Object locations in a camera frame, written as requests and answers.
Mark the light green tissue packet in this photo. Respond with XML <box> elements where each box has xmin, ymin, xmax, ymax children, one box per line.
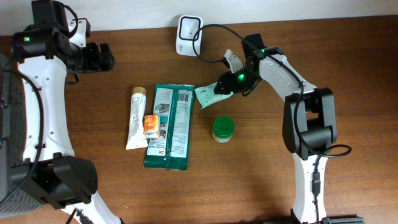
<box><xmin>195</xmin><ymin>83</ymin><xmax>233</xmax><ymax>109</ymax></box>

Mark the green lid small jar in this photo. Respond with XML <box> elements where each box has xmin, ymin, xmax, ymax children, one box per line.
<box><xmin>212</xmin><ymin>116</ymin><xmax>234</xmax><ymax>143</ymax></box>

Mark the small orange packet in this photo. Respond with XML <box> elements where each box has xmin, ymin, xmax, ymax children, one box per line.
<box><xmin>144</xmin><ymin>115</ymin><xmax>160</xmax><ymax>139</ymax></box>

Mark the white cream tube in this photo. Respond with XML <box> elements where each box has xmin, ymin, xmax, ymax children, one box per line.
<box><xmin>126</xmin><ymin>86</ymin><xmax>148</xmax><ymax>150</ymax></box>

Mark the green 3M wipes packet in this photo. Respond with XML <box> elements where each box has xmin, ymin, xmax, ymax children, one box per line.
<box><xmin>144</xmin><ymin>83</ymin><xmax>194</xmax><ymax>170</ymax></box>

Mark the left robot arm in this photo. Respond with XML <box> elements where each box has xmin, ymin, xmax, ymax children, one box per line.
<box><xmin>5</xmin><ymin>1</ymin><xmax>121</xmax><ymax>223</ymax></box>

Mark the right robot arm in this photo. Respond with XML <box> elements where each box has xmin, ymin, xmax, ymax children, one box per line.
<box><xmin>213</xmin><ymin>34</ymin><xmax>337</xmax><ymax>223</ymax></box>

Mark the white barcode scanner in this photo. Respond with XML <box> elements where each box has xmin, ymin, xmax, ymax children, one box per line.
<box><xmin>175</xmin><ymin>15</ymin><xmax>203</xmax><ymax>57</ymax></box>

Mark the grey plastic mesh basket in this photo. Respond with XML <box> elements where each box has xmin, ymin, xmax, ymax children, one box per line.
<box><xmin>1</xmin><ymin>72</ymin><xmax>42</xmax><ymax>219</ymax></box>

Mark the black right arm base rail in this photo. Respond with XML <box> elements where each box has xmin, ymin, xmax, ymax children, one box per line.
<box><xmin>263</xmin><ymin>215</ymin><xmax>365</xmax><ymax>224</ymax></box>

